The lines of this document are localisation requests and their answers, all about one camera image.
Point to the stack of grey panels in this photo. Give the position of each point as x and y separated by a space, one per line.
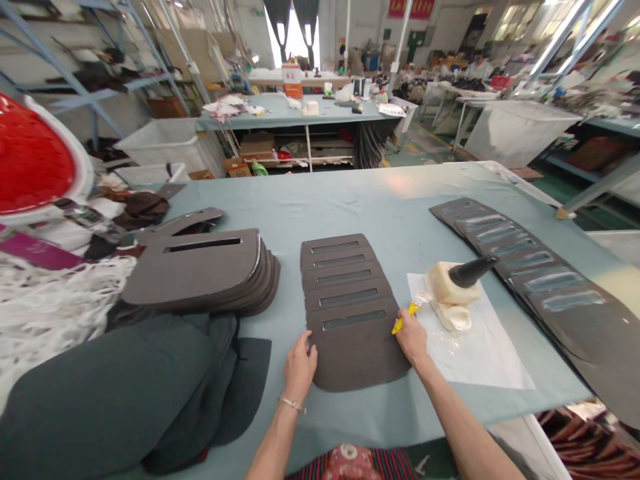
200 275

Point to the pile of dark grey sheets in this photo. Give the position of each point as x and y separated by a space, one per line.
110 400

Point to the red plastic basket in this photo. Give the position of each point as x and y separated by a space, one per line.
35 160

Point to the cream glue bottle black nozzle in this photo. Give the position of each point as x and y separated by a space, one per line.
452 287

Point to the pile of red striped pieces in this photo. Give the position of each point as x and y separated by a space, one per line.
590 445

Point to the large white plastic crate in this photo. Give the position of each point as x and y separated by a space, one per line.
165 142

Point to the pile of white strips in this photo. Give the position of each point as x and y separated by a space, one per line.
45 310

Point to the grey metal table leg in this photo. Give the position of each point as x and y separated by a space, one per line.
600 187

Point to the brown cloth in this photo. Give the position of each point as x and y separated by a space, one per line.
145 207

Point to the cluttered workbench with shelves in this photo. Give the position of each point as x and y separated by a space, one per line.
280 112

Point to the person's body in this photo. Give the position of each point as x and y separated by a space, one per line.
350 462

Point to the blue metal shelf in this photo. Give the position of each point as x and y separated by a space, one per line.
100 85

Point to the row of glue-coated grey panels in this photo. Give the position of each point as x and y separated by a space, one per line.
575 310

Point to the purple flat box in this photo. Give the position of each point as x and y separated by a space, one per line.
35 248

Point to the red hanging banner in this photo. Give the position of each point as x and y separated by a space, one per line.
411 8

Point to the white paper sheet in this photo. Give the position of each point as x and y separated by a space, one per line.
480 355

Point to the person's left hand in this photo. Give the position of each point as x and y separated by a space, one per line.
299 367

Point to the white fabric cart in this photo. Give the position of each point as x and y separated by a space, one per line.
520 130

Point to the person's right fingers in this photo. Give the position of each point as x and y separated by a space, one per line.
403 325

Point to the cream glue dish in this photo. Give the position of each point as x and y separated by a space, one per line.
454 317

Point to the person's right hand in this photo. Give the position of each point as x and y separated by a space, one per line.
414 342

